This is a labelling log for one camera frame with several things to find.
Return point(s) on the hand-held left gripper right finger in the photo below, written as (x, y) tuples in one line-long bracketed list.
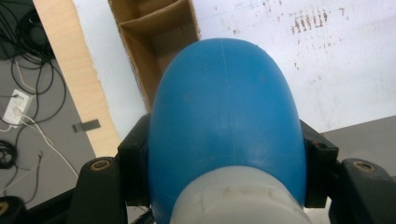
[(319, 165)]

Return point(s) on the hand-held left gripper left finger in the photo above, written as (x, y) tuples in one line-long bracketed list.
[(134, 161)]

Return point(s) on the blue bottle with white cap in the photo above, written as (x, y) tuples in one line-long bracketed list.
[(227, 124)]

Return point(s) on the blue cardboard box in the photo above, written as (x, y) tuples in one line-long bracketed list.
[(155, 40)]

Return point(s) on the white table mat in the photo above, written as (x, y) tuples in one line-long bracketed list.
[(342, 77)]

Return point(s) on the wooden table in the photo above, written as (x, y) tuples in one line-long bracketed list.
[(77, 62)]

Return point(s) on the white power strip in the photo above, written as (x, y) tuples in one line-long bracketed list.
[(15, 107)]

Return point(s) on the grey table edge bracket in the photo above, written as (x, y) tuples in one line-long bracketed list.
[(86, 125)]

